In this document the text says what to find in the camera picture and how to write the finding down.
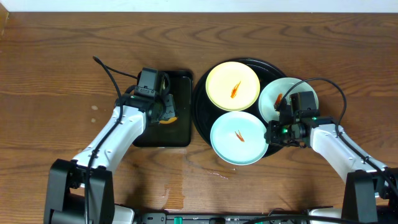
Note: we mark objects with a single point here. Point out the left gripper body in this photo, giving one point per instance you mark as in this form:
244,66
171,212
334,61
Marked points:
164,109

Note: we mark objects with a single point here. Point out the light blue plate front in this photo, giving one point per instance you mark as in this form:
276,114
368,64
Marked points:
238,138

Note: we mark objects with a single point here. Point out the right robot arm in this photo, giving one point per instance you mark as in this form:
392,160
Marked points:
370,185

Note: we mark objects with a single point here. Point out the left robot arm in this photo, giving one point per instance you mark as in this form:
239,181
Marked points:
81,190

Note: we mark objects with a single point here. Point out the black round tray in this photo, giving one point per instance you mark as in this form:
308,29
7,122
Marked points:
205,113

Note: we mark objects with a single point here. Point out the pale green plate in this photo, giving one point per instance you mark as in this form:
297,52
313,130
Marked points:
279,86

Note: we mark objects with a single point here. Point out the green and yellow sponge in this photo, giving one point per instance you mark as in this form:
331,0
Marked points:
168,121

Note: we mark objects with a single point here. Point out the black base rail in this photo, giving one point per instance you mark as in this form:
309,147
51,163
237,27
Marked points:
193,218

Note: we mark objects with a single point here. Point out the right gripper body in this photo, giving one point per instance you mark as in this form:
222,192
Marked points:
283,134

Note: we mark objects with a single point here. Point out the black rectangular tray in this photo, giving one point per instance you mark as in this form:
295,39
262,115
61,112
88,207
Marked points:
177,133

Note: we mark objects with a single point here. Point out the yellow plate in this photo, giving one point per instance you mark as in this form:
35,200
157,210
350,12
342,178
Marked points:
232,86

